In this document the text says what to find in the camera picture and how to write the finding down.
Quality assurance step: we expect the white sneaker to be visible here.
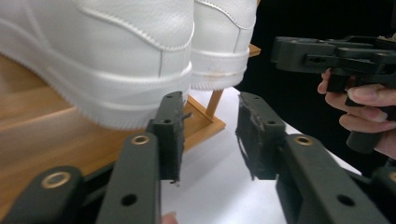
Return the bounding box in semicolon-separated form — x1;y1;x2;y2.
0;0;195;131
190;0;258;91

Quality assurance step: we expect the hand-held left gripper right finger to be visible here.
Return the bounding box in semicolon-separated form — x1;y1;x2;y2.
234;91;390;224

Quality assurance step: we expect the wooden three-tier shoe rack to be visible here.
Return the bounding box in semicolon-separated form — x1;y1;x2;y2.
0;0;262;218

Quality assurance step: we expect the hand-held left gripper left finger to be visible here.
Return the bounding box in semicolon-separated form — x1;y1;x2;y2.
95;91;189;224

